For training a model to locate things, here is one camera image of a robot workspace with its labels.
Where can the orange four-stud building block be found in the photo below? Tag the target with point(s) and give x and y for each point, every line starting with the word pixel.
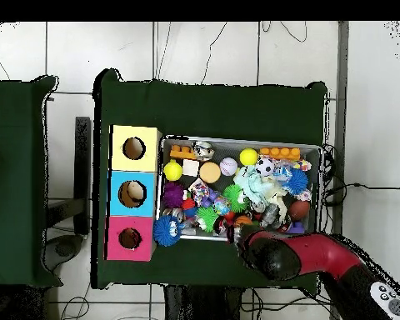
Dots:
pixel 280 152

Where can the black and white soccer ball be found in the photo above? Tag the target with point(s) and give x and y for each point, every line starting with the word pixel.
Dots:
pixel 265 166

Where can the wooden box with three holes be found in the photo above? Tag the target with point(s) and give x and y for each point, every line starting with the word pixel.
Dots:
pixel 133 196

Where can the blue spiky ball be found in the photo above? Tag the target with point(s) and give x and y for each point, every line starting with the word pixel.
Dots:
pixel 296 182

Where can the dark green tablecloth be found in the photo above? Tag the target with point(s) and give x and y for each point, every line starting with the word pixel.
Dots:
pixel 213 110

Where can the white baseball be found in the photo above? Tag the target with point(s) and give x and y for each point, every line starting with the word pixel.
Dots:
pixel 228 166

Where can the mint green cloth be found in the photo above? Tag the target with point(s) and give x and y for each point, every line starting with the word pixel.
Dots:
pixel 253 186

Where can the side table with green cloth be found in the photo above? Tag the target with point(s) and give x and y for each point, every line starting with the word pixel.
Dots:
pixel 13 183

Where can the grey floor rail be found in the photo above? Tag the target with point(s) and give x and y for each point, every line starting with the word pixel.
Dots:
pixel 341 100

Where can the clear mesh bin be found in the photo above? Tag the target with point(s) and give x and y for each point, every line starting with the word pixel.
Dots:
pixel 226 146

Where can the orange basketball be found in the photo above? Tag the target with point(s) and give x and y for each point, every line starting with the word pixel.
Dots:
pixel 242 220

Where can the brown football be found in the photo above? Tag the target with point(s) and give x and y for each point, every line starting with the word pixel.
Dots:
pixel 299 210

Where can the blue spiky monster toy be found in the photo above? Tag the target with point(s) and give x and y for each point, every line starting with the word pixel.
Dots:
pixel 165 230

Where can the plain yellow ball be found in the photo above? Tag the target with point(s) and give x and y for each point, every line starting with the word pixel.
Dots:
pixel 249 156

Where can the grey stand foot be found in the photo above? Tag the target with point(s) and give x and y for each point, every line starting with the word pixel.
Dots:
pixel 65 248

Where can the black stand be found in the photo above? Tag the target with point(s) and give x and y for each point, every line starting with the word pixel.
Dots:
pixel 82 166

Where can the purple spiky monster toy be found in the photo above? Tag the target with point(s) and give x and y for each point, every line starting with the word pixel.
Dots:
pixel 172 195

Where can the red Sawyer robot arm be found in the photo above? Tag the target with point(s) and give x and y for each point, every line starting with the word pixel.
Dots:
pixel 320 253

